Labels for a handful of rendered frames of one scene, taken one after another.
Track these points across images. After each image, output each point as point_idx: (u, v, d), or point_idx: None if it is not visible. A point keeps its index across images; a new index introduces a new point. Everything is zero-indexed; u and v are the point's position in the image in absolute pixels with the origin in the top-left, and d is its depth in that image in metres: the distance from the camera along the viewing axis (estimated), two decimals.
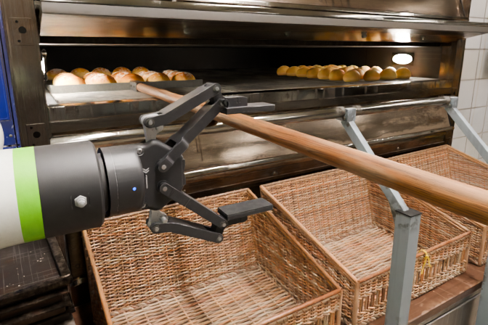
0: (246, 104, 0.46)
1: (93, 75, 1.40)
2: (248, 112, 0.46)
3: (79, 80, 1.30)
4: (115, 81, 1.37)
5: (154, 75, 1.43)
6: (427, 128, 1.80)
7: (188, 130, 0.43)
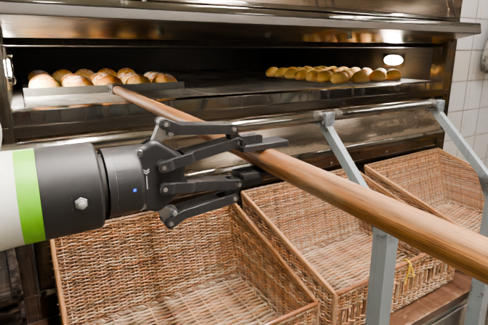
0: (261, 141, 0.48)
1: (70, 77, 1.36)
2: (263, 149, 0.48)
3: (54, 83, 1.26)
4: (91, 83, 1.33)
5: (133, 77, 1.39)
6: (417, 130, 1.76)
7: (200, 149, 0.44)
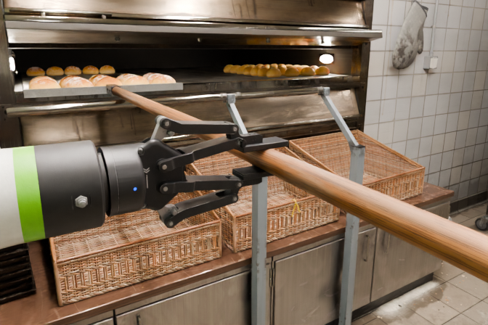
0: (261, 141, 0.48)
1: (69, 79, 1.37)
2: (263, 149, 0.48)
3: (54, 84, 1.27)
4: (91, 85, 1.34)
5: (132, 78, 1.41)
6: None
7: (200, 148, 0.44)
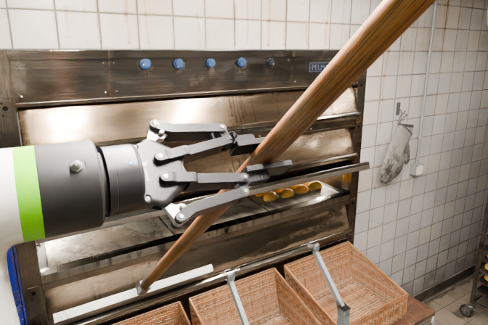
0: (254, 140, 0.50)
1: None
2: (258, 142, 0.49)
3: None
4: None
5: None
6: (328, 233, 2.39)
7: (194, 144, 0.46)
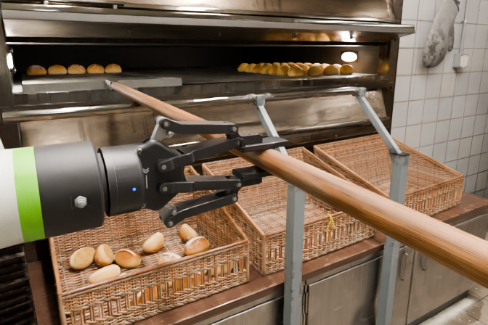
0: (261, 141, 0.48)
1: None
2: (263, 149, 0.48)
3: None
4: None
5: (152, 252, 1.37)
6: (364, 117, 2.03)
7: (200, 148, 0.44)
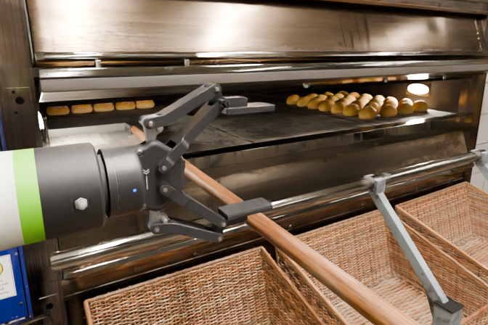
0: (246, 104, 0.46)
1: None
2: (248, 112, 0.46)
3: None
4: None
5: None
6: None
7: (188, 130, 0.43)
